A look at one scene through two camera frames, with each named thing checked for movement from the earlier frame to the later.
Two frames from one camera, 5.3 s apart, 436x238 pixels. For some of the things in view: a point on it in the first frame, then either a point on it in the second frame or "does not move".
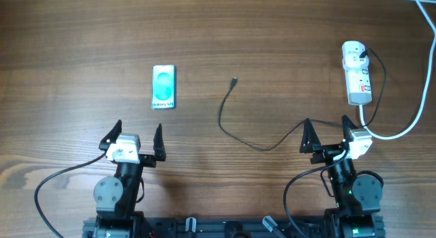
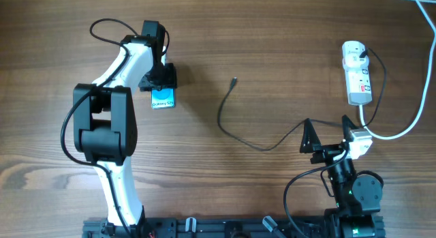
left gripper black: x=148 y=160 -> x=169 y=81
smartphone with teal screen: x=163 y=88 does not move
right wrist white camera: x=360 y=142 does not move
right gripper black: x=307 y=146 does not move
